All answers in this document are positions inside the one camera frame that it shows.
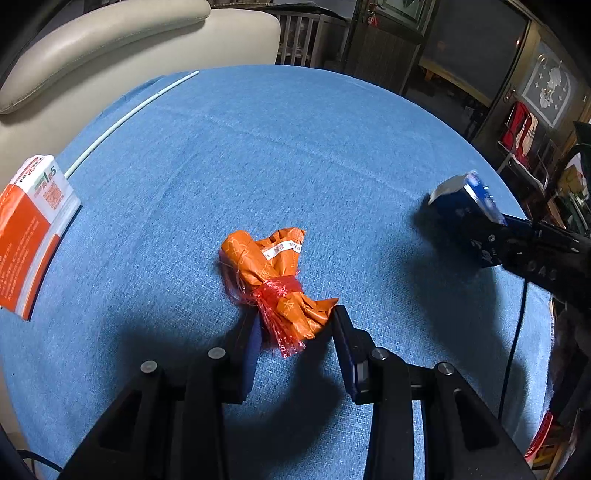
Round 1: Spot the black cable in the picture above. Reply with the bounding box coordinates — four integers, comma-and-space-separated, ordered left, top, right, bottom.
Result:
496, 278, 530, 422
14, 450, 63, 472

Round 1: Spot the metal chair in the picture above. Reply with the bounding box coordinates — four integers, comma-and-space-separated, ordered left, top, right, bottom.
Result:
495, 102, 556, 197

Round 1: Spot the red plastic basket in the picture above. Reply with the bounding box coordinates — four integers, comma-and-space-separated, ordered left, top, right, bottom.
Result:
523, 410, 556, 463

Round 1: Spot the wooden crib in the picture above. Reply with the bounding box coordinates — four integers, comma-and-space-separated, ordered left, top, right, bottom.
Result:
276, 1, 350, 71

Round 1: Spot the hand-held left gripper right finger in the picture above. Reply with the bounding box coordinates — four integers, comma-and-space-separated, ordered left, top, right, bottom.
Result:
331, 305, 537, 480

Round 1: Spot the red cloth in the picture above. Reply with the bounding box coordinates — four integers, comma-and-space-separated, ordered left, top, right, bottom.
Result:
501, 102, 539, 163

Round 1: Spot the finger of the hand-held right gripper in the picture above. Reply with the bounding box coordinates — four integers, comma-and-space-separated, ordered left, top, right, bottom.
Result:
450, 203, 509, 271
494, 210, 536, 234

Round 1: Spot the blue carton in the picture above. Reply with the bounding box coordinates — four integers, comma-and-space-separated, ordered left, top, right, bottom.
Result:
427, 172, 503, 228

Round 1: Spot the orange and white box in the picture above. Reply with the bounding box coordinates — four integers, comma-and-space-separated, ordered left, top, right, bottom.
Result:
0, 154, 82, 322

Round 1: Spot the blue tablecloth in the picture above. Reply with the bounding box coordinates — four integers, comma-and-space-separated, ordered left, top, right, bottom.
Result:
0, 65, 563, 480

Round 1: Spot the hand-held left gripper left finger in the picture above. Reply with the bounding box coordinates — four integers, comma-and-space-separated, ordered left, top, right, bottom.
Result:
60, 307, 262, 480

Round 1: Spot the cream leather sofa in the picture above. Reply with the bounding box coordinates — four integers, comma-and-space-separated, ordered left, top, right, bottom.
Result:
0, 0, 283, 200

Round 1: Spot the orange wrapper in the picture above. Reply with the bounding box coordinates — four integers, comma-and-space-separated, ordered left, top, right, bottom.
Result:
219, 227, 341, 359

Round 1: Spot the thin white straw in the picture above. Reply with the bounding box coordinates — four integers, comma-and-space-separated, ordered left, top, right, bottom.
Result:
65, 69, 201, 179

